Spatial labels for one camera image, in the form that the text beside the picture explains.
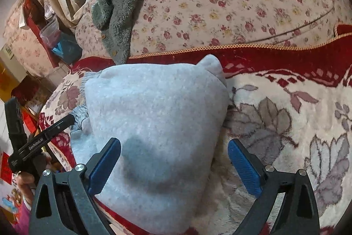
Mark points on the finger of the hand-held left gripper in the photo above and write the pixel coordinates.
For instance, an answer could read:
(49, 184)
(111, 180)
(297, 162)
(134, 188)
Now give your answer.
(59, 126)
(15, 119)

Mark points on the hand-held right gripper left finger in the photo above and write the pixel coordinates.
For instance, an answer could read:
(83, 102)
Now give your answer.
(104, 169)

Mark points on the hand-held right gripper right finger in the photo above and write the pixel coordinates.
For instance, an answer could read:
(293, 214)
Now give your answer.
(244, 166)

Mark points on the light blue fuzzy garment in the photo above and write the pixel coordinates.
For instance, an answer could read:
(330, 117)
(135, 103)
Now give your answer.
(154, 119)

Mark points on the person's left forearm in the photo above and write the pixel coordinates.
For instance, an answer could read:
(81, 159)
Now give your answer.
(24, 211)

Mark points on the person's left hand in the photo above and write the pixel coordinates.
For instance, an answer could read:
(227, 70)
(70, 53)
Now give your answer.
(24, 182)

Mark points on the red floral blanket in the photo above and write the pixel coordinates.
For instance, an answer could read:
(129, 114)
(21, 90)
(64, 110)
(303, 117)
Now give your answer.
(275, 113)

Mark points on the floral fabric cover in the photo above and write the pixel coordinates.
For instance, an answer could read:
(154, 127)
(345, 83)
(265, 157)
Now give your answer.
(24, 43)

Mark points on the blue plastic bag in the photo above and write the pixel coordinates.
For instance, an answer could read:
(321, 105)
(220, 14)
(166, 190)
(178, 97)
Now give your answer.
(66, 49)

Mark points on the clear plastic container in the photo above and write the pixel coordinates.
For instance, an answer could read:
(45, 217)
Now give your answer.
(51, 31)

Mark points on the red nightstand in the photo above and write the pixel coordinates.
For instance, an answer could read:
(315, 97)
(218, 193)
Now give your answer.
(35, 20)

